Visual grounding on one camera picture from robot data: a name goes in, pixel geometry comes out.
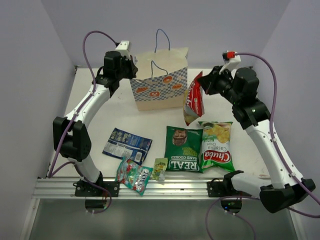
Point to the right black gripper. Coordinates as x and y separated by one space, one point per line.
207 82

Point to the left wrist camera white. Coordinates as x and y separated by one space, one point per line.
124 48

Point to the aluminium mounting rail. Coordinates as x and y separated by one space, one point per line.
169 189

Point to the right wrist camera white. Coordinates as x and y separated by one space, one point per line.
231 61

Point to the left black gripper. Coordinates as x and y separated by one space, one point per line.
133 69

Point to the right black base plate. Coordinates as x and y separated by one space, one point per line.
218 187

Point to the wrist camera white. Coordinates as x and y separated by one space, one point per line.
231 61
124 48

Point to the green Real chips bag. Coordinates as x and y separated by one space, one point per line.
182 149

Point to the green Chuba cassava chips bag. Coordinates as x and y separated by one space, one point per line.
215 146

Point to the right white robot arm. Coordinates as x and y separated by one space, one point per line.
286 186

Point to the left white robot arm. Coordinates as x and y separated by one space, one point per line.
70 133

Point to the red Chuba chips bag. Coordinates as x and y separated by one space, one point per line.
193 106

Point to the Fox's candy packet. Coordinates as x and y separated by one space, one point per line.
133 176

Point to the blue snack packet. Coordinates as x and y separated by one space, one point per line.
122 144

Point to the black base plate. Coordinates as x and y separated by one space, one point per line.
218 187
85 189

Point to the small yellow-green candy packet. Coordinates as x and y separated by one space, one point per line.
159 169

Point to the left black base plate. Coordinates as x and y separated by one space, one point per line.
85 189

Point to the checkered paper bag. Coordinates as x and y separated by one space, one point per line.
162 78

